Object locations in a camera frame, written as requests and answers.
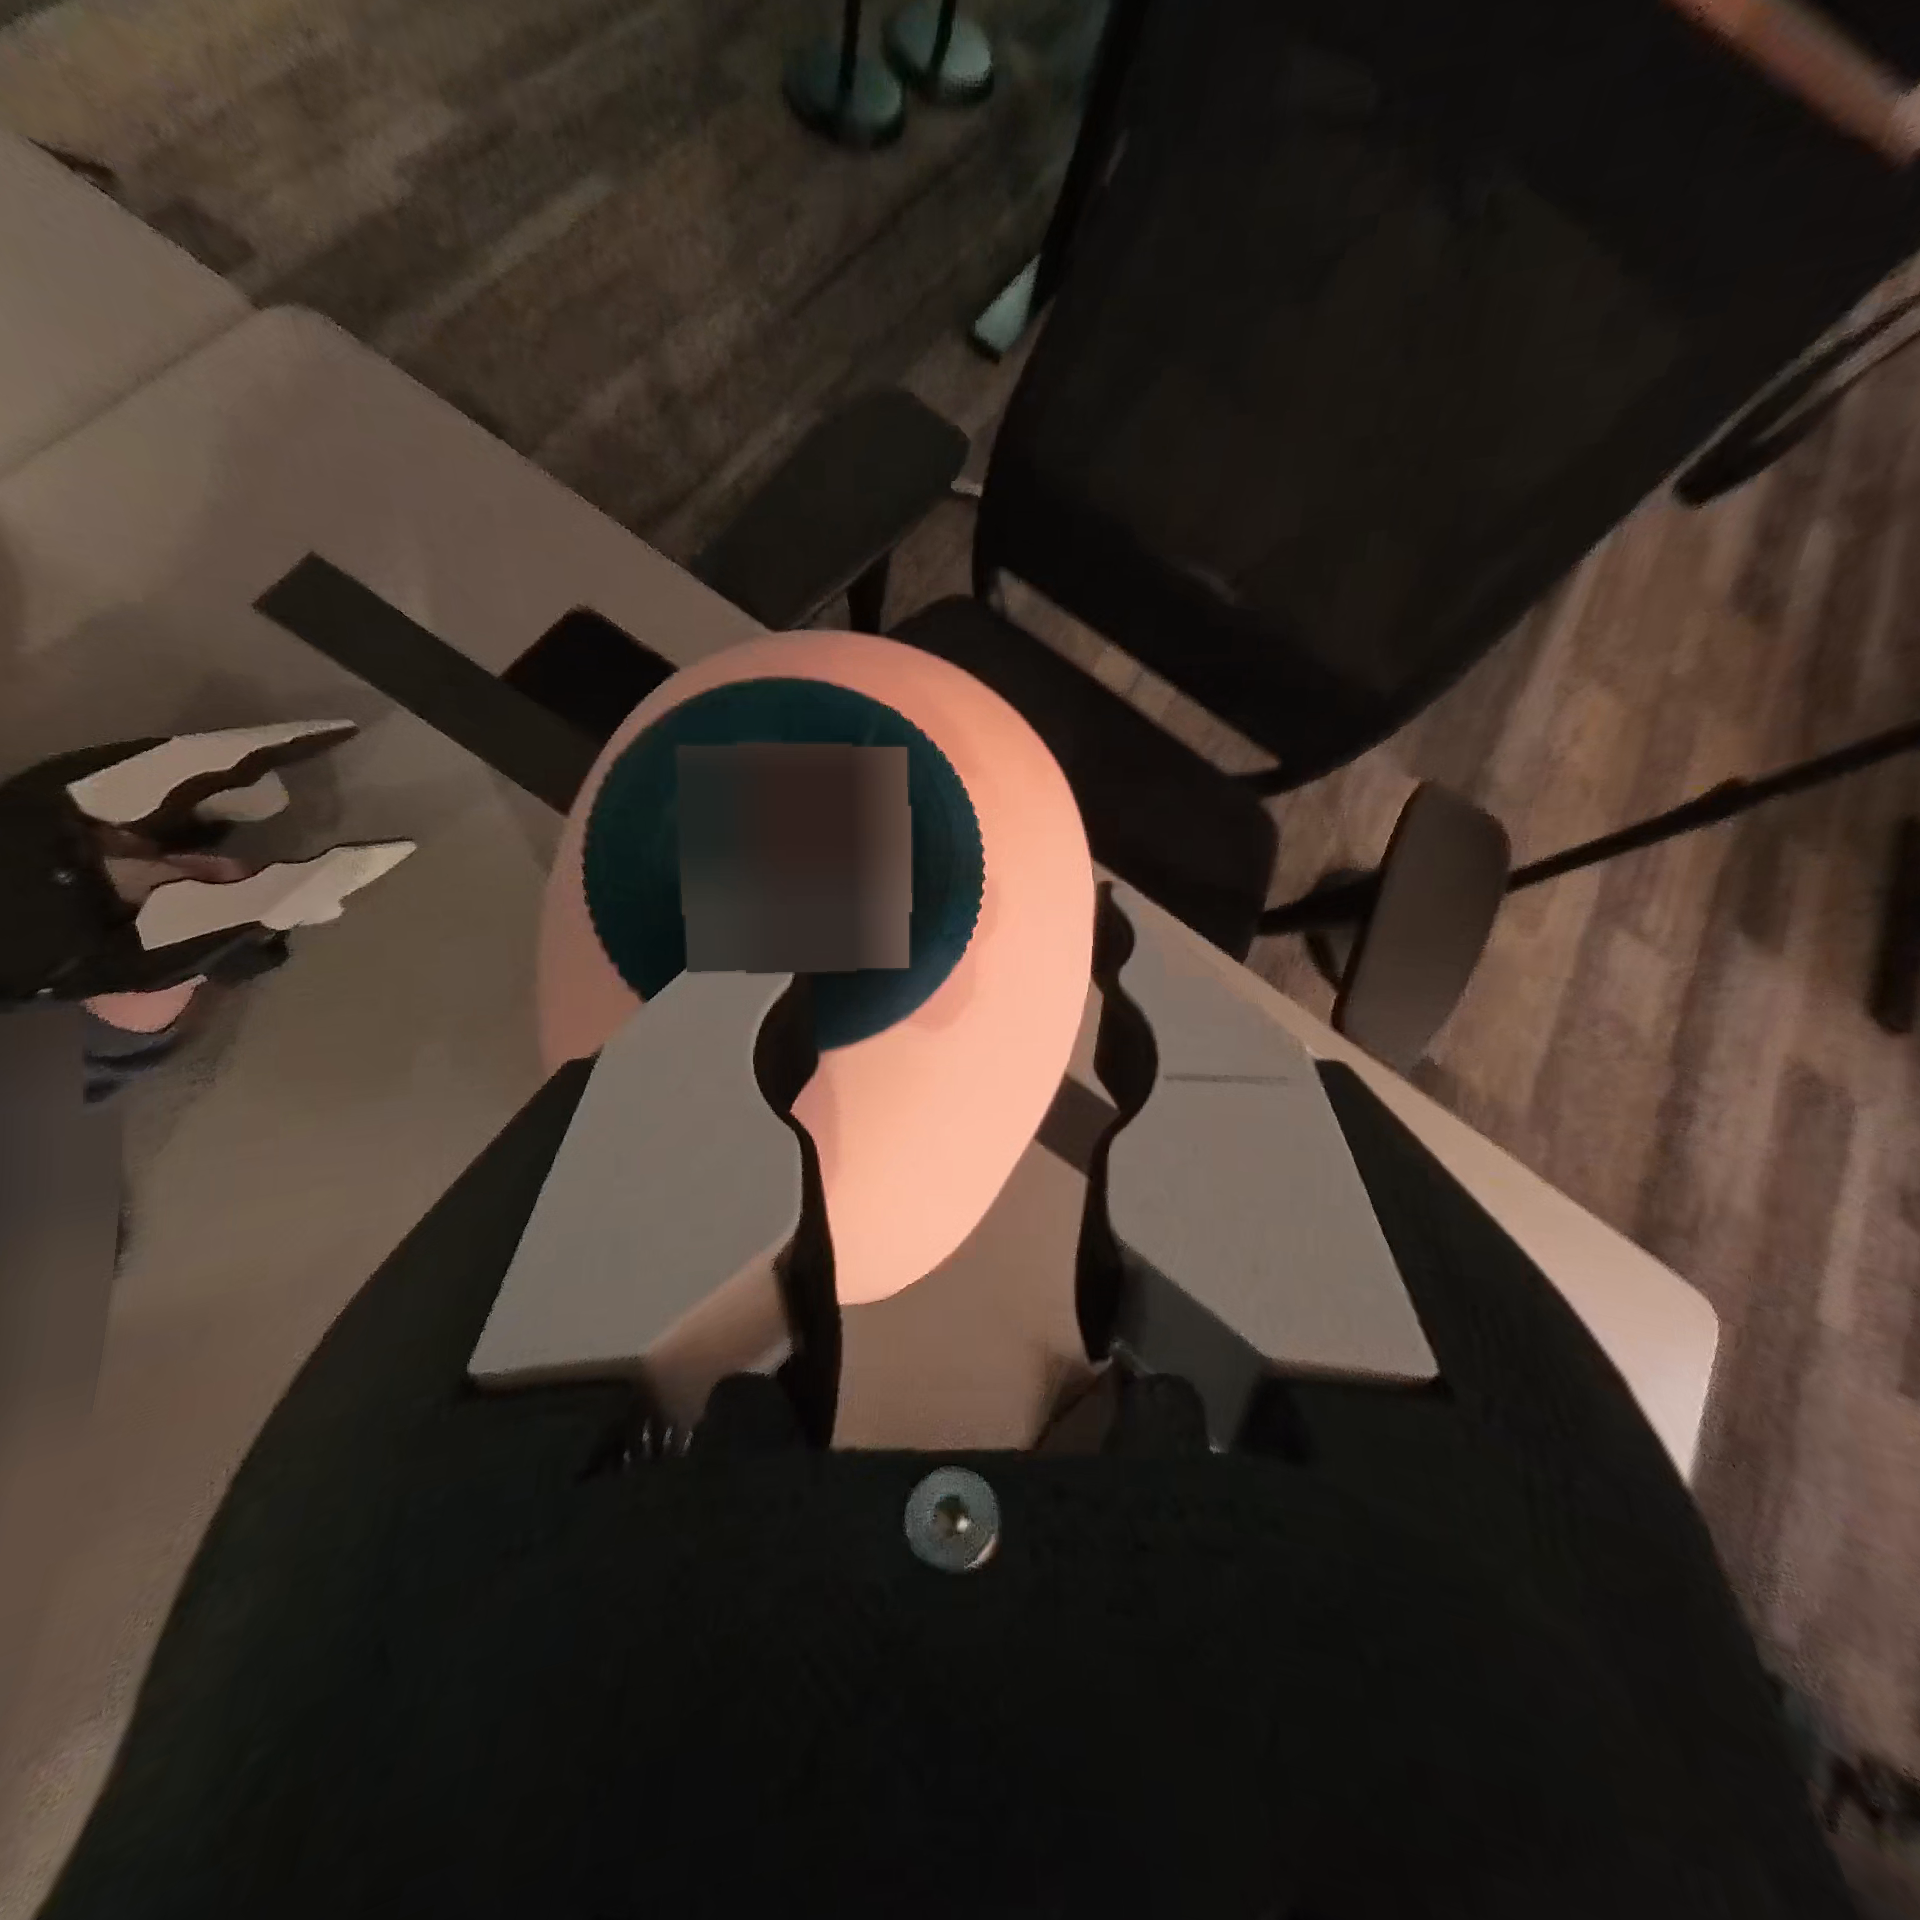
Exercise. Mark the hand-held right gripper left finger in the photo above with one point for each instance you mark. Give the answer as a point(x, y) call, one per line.
point(600, 1215)

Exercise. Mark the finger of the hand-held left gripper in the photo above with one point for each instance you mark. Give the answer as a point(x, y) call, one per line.
point(271, 896)
point(211, 769)

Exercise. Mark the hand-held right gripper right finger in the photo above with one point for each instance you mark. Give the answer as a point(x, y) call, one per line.
point(1275, 1215)

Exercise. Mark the black tape strip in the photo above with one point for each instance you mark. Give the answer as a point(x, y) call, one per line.
point(406, 662)

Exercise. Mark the black mesh office chair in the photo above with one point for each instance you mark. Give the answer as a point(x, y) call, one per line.
point(1319, 390)

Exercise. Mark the round metal stanchion base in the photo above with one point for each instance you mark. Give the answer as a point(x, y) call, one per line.
point(843, 78)
point(942, 42)

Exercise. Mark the wooden desk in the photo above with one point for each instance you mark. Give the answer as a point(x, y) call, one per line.
point(1808, 67)

